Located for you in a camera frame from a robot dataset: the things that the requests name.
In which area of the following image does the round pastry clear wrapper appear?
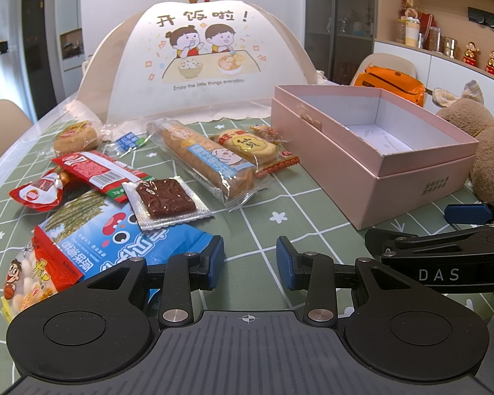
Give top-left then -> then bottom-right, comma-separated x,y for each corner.
53,120 -> 101,157

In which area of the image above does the brown jelly snack clear packet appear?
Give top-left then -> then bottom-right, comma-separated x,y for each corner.
122,176 -> 212,231

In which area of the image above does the orange bag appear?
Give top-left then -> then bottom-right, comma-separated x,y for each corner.
353,65 -> 425,107

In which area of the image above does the small blue candy wrapper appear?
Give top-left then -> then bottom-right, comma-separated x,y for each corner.
103,132 -> 150,159

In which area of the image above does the white cartoon food cover tent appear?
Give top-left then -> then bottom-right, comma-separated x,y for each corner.
66,0 -> 328,125

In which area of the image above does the small red candy packet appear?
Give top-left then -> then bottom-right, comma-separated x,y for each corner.
250,125 -> 287,145

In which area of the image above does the red long snack packet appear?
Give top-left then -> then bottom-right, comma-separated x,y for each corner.
51,150 -> 152,203

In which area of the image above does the pink cardboard gift box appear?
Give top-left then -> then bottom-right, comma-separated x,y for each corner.
271,85 -> 478,229

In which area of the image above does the brown plush teddy bear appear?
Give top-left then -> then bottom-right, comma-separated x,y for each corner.
432,80 -> 494,201

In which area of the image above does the dark glass cabinet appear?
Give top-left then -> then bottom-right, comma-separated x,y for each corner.
304,0 -> 376,85

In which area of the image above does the yellow cookie red packet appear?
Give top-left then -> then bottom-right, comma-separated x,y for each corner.
210,129 -> 300,176

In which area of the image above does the red gold figurine left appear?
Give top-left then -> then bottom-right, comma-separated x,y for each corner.
462,41 -> 479,67

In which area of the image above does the beige chair right back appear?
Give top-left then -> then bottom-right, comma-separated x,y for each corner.
349,52 -> 418,88

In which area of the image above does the blue seaweed snack bag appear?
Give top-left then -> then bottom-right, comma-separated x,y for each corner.
32,190 -> 212,293

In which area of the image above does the wooden wall shelf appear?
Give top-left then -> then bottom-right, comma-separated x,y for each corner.
373,0 -> 494,88

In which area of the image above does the red wangzai snack bag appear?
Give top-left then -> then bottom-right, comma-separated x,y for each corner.
1,236 -> 83,324

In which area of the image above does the long bread stick clear pack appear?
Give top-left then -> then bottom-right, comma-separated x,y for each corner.
147,118 -> 260,209

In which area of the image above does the red chicken leg snack pouch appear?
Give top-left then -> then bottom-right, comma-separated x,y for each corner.
10,168 -> 78,211

